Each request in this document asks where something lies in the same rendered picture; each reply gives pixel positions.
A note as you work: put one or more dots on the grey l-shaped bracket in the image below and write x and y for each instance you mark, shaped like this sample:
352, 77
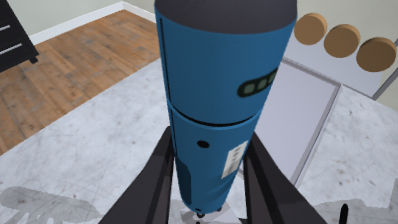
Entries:
225, 216

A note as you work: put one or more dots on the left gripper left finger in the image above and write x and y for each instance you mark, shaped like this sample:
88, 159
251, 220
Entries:
138, 202

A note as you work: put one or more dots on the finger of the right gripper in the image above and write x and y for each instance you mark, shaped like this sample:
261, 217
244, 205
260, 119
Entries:
244, 221

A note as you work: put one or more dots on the dark blue electric screwdriver barrel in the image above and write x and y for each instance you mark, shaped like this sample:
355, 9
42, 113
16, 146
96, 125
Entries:
219, 61

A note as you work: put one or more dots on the light grey shallow tray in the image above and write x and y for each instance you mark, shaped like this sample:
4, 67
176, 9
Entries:
294, 115

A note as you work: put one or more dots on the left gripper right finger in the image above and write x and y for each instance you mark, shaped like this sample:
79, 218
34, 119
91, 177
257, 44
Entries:
286, 204

